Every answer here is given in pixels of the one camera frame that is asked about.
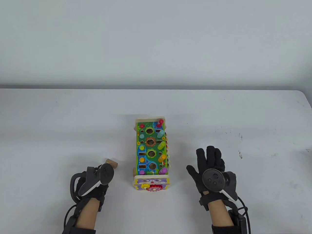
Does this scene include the person's left hand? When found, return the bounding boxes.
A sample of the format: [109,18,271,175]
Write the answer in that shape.
[80,183,109,208]

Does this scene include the person's right hand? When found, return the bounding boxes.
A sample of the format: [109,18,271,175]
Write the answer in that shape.
[186,146,229,211]

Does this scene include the wooden toy hammer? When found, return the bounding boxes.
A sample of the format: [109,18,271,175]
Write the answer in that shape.
[105,158,119,169]

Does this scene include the colourful wooden whack-a-mole toy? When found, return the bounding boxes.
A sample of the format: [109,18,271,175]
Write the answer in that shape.
[132,117,173,193]

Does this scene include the person's left forearm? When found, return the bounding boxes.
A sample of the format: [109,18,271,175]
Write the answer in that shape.
[75,197,101,230]

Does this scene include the black right forearm box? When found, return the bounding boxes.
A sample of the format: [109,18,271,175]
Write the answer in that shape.
[230,207,249,234]

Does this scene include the black left forearm box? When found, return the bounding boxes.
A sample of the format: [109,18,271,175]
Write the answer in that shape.
[62,214,79,234]

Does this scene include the black left hand controller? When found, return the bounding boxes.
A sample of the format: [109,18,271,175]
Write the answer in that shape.
[70,163,115,197]

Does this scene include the black hand controller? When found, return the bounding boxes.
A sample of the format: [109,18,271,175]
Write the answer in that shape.
[202,169,238,202]
[70,163,115,197]

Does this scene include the black right hand controller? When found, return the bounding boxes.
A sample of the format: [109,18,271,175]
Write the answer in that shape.
[202,169,238,202]

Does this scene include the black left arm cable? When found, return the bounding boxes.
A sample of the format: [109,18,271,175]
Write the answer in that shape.
[63,204,79,230]

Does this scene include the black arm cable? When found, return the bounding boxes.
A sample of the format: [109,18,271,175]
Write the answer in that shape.
[63,204,79,230]
[237,196,252,234]

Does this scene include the black left forearm strap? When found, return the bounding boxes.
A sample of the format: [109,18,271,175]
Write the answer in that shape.
[62,227,97,234]

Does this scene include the black forearm strap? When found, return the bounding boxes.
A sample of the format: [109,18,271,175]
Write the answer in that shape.
[62,227,97,234]
[211,223,241,234]

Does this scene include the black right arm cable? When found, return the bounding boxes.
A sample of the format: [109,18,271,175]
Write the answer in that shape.
[237,196,252,234]

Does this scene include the black right forearm strap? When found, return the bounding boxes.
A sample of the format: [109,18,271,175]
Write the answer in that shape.
[211,223,241,234]

